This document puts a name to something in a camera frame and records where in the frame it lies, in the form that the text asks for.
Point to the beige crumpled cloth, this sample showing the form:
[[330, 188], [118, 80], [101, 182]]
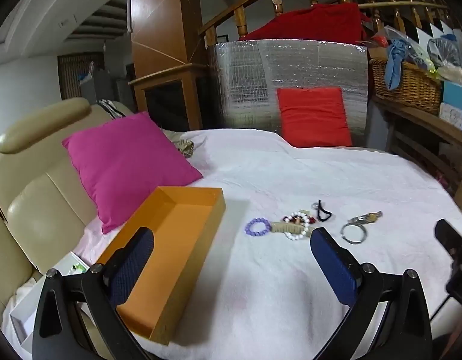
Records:
[[185, 147]]

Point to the large red cushion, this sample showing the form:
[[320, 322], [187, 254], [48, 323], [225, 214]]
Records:
[[341, 23]]

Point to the wicker basket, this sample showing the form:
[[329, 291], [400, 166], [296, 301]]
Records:
[[416, 88]]

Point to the beige leather sofa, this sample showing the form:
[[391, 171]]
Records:
[[32, 194]]

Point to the metal cuff bangle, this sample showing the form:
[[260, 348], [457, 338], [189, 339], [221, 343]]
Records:
[[354, 233]]

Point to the white tray box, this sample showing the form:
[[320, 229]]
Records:
[[23, 316]]

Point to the magenta pillow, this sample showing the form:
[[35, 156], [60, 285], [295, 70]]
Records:
[[120, 164]]

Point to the gold silver wristwatch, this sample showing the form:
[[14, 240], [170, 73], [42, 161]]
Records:
[[362, 220]]

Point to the light blue cardboard box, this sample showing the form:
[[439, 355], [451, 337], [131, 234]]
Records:
[[451, 107]]

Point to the pink white bed blanket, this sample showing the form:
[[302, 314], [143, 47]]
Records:
[[260, 293]]

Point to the wooden cabinet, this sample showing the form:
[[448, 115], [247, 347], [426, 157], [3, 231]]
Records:
[[180, 98]]

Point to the blue cloth in basket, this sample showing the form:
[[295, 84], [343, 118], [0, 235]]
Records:
[[397, 52]]

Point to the wooden shelf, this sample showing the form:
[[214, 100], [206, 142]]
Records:
[[427, 141]]

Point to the silver foil insulation panel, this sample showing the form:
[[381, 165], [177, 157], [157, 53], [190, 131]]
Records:
[[247, 75]]

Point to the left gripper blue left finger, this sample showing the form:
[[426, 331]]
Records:
[[128, 263]]

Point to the small red pillow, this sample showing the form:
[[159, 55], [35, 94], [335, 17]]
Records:
[[313, 117]]

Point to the beige hair claw clip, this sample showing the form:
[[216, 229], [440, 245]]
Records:
[[291, 230]]

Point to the orange cardboard box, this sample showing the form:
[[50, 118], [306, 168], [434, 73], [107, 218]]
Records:
[[184, 221]]

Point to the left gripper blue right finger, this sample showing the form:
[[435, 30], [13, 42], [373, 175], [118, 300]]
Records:
[[340, 268]]

